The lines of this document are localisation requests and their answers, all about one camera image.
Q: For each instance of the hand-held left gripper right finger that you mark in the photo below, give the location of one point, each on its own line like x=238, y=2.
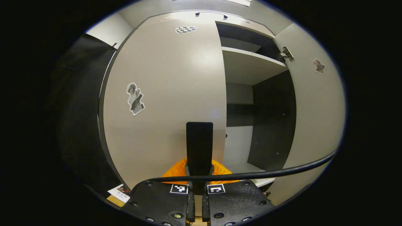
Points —
x=238, y=201

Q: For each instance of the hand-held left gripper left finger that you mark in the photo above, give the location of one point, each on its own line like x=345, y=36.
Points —
x=157, y=201

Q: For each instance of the grey double-door shoe cabinet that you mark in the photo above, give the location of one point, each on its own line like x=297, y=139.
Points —
x=270, y=125

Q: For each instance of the grey cabinet door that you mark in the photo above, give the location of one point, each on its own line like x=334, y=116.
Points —
x=166, y=94
x=314, y=125

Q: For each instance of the grey cabinet shelf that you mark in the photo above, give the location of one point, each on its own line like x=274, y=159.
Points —
x=248, y=67
x=245, y=171

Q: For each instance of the metal door hinge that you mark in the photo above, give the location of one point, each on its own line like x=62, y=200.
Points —
x=285, y=54

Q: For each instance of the grey cabinet drawer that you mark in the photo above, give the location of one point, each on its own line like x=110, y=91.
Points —
x=245, y=26

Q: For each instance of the book with pictured cover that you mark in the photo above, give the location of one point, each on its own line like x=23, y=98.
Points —
x=120, y=193

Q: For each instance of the black backdrop cloth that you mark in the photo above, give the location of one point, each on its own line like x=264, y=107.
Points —
x=78, y=110

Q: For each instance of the wide ceiling light panel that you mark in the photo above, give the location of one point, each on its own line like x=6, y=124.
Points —
x=241, y=2

